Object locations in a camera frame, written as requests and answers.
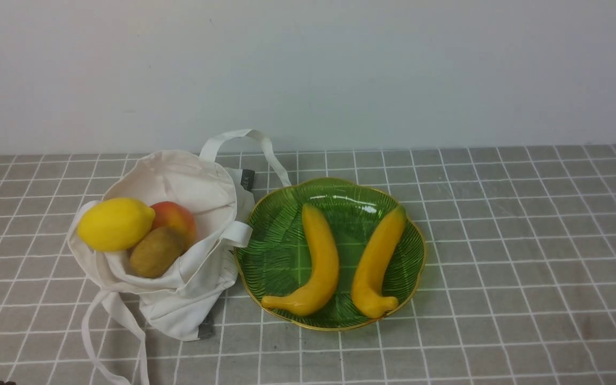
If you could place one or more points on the yellow banana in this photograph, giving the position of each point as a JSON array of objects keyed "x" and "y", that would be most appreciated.
[
  {"x": 367, "y": 286},
  {"x": 325, "y": 268}
]

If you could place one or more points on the white cloth tote bag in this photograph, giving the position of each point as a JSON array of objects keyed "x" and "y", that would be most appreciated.
[{"x": 178, "y": 302}]

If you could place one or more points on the yellow lemon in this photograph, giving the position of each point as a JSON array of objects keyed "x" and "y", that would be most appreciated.
[{"x": 116, "y": 224}]

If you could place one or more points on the brown kiwi fruit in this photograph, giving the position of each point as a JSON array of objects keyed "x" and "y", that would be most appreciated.
[{"x": 153, "y": 256}]

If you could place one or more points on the green glass leaf plate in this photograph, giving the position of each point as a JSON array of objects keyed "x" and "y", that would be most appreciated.
[{"x": 277, "y": 259}]

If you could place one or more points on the red orange apple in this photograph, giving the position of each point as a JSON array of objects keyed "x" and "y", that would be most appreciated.
[{"x": 178, "y": 217}]

